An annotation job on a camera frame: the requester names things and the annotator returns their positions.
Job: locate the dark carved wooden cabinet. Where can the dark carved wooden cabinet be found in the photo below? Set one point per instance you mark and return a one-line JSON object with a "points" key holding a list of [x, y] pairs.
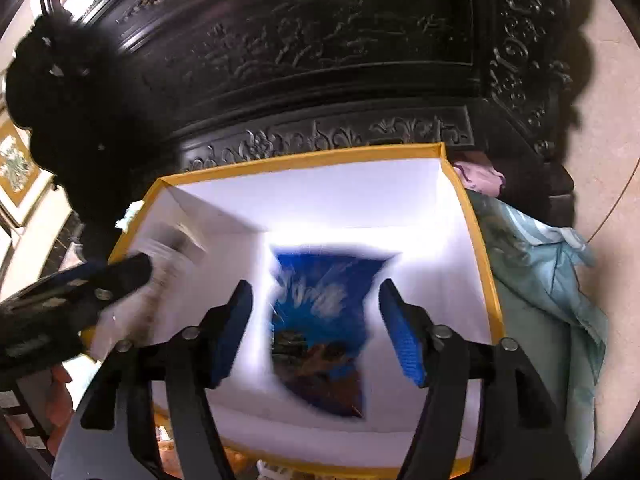
{"points": [[135, 89]]}

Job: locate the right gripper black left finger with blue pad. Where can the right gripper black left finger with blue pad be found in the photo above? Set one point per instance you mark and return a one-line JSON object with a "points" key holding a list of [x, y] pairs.
{"points": [[112, 434]]}

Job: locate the white snack packet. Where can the white snack packet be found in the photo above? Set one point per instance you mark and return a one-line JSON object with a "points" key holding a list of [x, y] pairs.
{"points": [[174, 252]]}

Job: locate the light blue tablecloth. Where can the light blue tablecloth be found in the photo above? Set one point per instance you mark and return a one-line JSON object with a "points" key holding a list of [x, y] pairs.
{"points": [[560, 329]]}

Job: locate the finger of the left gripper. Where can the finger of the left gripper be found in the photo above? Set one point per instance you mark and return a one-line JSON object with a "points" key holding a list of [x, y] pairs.
{"points": [[85, 271], [117, 279]]}

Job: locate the gold framed flower picture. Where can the gold framed flower picture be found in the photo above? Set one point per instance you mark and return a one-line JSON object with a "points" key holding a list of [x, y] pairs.
{"points": [[22, 180]]}

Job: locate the pink cloth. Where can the pink cloth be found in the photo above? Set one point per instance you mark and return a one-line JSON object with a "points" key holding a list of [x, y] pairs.
{"points": [[477, 173]]}

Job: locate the blue snack bag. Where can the blue snack bag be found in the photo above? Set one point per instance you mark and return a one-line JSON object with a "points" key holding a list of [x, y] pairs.
{"points": [[319, 327]]}

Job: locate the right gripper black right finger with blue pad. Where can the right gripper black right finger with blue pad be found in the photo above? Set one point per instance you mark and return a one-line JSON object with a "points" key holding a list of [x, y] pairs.
{"points": [[520, 434]]}

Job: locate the yellow cardboard box white inside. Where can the yellow cardboard box white inside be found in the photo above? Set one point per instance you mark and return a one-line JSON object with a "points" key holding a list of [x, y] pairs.
{"points": [[402, 202]]}

